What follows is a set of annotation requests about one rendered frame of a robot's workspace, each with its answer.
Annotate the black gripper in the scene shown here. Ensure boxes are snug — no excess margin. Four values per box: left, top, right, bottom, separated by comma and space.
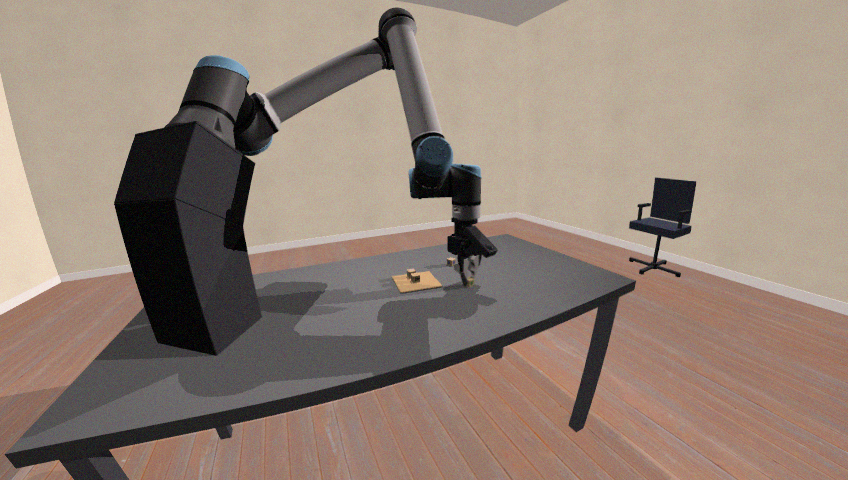
448, 218, 482, 286

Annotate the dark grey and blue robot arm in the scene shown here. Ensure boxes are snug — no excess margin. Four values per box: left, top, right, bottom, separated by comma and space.
165, 7, 482, 221

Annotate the tan flat mat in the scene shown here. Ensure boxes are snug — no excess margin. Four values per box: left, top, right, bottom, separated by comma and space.
392, 271, 442, 293

